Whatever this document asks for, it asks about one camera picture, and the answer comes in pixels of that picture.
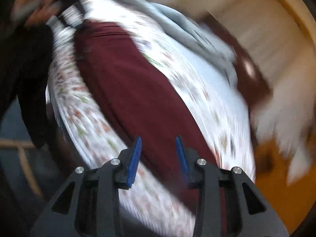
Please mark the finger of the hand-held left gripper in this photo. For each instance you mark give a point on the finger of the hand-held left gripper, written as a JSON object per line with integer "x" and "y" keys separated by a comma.
{"x": 70, "y": 17}

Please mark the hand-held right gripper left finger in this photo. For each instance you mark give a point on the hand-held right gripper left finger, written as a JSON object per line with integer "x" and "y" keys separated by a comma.
{"x": 134, "y": 163}

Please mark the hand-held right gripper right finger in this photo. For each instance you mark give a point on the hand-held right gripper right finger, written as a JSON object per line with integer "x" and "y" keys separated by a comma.
{"x": 181, "y": 159}

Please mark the maroon pants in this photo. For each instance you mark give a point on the maroon pants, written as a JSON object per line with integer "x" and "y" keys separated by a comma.
{"x": 128, "y": 86}

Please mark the person's left hand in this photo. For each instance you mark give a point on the person's left hand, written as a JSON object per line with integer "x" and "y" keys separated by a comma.
{"x": 29, "y": 2}

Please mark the floral printed bed sheet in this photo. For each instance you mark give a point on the floral printed bed sheet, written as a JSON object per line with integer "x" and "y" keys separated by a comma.
{"x": 81, "y": 118}

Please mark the person's dark clothing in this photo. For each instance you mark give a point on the person's dark clothing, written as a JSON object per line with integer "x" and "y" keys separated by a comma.
{"x": 22, "y": 79}

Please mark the dark brown headboard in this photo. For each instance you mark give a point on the dark brown headboard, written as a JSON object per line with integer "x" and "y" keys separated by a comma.
{"x": 251, "y": 84}

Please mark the grey blanket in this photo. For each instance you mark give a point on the grey blanket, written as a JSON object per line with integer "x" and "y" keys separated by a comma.
{"x": 177, "y": 27}

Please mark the white cloth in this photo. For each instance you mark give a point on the white cloth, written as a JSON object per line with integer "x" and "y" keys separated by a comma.
{"x": 284, "y": 118}

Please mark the wooden stool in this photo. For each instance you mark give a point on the wooden stool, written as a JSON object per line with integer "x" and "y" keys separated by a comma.
{"x": 22, "y": 158}

